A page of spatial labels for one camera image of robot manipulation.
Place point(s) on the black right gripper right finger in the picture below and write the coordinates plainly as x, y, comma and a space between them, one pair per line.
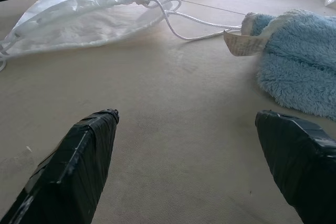
299, 161

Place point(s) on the light blue fluffy towel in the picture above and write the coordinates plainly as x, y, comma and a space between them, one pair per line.
299, 58

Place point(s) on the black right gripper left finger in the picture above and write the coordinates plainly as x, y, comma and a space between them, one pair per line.
76, 166

